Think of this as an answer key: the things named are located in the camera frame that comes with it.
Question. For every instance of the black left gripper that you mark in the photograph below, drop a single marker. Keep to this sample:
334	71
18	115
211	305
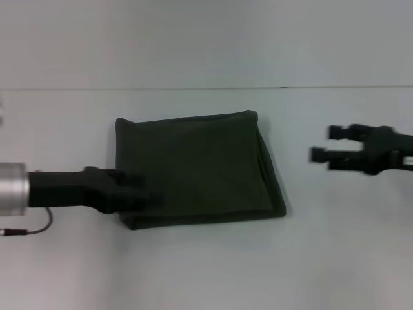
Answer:
71	190

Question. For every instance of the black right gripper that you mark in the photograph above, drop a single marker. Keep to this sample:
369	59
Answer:
387	148

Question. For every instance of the dark green shirt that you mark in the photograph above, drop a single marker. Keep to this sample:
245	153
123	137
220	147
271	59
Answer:
200	168

